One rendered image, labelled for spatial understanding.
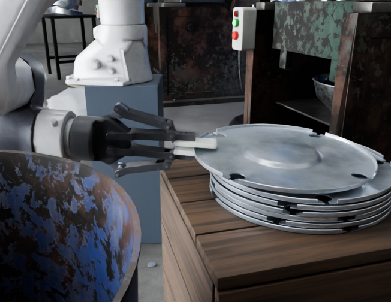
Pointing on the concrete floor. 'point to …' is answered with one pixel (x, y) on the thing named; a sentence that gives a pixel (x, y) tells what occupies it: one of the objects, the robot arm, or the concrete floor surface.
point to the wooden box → (264, 252)
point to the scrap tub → (62, 232)
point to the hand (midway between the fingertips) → (195, 146)
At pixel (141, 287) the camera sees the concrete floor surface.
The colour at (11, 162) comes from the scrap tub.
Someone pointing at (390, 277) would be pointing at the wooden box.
